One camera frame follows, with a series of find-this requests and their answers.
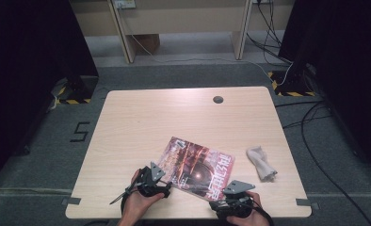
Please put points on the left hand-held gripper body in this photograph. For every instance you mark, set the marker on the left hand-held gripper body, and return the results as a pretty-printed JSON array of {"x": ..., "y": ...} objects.
[{"x": 150, "y": 183}]

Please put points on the beige desk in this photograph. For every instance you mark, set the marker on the beige desk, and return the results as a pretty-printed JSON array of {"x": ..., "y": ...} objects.
[{"x": 186, "y": 19}]

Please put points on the person's left hand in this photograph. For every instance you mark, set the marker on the person's left hand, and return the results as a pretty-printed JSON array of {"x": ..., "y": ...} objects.
[{"x": 136, "y": 204}]

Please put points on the white power socket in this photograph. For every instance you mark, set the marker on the white power socket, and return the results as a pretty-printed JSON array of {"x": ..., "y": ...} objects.
[{"x": 125, "y": 3}]

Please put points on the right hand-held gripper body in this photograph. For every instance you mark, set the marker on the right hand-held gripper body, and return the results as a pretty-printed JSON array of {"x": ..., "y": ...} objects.
[{"x": 237, "y": 205}]

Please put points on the person's right hand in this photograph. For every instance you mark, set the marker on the person's right hand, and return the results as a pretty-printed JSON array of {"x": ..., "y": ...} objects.
[{"x": 255, "y": 218}]

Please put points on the stand base with hazard tape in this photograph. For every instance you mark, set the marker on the stand base with hazard tape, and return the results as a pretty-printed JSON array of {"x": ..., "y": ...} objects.
[
  {"x": 78, "y": 92},
  {"x": 282, "y": 84}
]

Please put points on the glossy magazine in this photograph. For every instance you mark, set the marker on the glossy magazine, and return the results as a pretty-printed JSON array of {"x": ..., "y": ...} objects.
[{"x": 196, "y": 166}]

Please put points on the white textured cloth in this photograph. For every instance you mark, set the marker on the white textured cloth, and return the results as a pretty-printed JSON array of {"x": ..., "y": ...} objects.
[{"x": 260, "y": 163}]

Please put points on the black curtain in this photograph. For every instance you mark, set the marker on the black curtain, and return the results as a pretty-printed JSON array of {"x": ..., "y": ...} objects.
[
  {"x": 356, "y": 62},
  {"x": 23, "y": 78}
]

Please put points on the brown cardboard box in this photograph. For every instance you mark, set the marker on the brown cardboard box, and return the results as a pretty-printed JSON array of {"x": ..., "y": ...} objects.
[{"x": 149, "y": 42}]

